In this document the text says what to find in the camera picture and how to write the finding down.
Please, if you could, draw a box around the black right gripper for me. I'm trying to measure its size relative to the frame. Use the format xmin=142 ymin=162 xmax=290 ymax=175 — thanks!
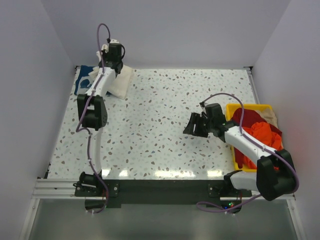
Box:
xmin=182 ymin=112 xmax=214 ymax=138

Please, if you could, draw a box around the cream white t shirt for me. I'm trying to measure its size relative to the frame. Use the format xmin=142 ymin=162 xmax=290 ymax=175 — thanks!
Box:
xmin=91 ymin=49 xmax=133 ymax=100

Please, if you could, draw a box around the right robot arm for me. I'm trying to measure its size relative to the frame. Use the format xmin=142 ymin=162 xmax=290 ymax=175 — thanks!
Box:
xmin=183 ymin=103 xmax=299 ymax=201

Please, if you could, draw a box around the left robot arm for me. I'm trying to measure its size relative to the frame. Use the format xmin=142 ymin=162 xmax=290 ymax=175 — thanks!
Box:
xmin=76 ymin=41 xmax=125 ymax=176

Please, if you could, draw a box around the yellow plastic bin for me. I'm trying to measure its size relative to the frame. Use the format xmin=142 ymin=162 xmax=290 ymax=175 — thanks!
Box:
xmin=225 ymin=103 xmax=292 ymax=173

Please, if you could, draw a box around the folded blue printed t shirt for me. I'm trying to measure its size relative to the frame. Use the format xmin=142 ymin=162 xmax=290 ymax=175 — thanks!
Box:
xmin=74 ymin=65 xmax=111 ymax=96

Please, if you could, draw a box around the dark red t shirt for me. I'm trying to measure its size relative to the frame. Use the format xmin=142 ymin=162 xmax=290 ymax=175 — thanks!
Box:
xmin=229 ymin=107 xmax=283 ymax=170

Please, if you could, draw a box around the orange t shirt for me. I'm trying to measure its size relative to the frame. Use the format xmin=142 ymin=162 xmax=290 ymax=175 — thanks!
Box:
xmin=234 ymin=121 xmax=283 ymax=170

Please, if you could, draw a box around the beige t shirt in bin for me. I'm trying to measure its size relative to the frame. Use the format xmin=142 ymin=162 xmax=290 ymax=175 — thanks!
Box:
xmin=256 ymin=108 xmax=278 ymax=128

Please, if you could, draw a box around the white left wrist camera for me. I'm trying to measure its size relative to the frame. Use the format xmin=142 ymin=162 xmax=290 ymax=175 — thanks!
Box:
xmin=101 ymin=37 xmax=120 ymax=52

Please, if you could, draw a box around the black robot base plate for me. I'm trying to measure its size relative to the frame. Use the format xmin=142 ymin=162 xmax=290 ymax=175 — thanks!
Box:
xmin=73 ymin=176 xmax=252 ymax=210

